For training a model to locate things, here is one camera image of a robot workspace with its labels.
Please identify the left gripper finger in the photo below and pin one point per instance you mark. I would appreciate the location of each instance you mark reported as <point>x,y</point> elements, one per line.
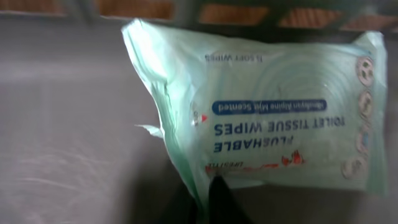
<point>223,209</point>

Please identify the mint green wipes pack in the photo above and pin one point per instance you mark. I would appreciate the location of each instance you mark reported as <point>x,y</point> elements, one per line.
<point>301,115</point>

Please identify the grey plastic basket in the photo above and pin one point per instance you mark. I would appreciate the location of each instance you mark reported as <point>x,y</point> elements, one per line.
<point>70,150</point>

